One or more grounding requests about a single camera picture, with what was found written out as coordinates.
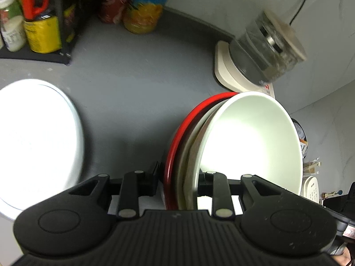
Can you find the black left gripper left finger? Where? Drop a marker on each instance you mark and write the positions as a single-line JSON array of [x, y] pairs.
[[139, 191]]

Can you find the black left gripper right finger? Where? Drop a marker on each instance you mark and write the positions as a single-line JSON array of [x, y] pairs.
[[216, 186]]

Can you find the beige bowl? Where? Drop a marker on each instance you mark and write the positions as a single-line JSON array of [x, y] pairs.
[[183, 161]]

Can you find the red rimmed bowl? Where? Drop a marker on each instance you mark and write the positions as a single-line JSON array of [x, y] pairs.
[[169, 160]]

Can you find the cream white bowl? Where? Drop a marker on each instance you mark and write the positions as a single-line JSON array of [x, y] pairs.
[[251, 133]]

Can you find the person's right hand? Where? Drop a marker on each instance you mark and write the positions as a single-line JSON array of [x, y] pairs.
[[344, 259]]

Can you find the white rice cooker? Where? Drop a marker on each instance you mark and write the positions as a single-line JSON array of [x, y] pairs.
[[310, 189]]

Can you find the white plate blue rim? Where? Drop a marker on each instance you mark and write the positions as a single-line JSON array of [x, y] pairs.
[[42, 144]]

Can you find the orange juice bottle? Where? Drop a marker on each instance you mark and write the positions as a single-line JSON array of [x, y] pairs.
[[142, 16]]

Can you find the black metal spice rack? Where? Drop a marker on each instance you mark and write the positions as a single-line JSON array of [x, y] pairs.
[[62, 56]]

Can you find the small white plastic jar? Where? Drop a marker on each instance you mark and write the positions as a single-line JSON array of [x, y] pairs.
[[13, 33]]

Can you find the green glass jar white lid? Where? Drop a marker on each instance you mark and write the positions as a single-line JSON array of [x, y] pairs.
[[9, 10]]

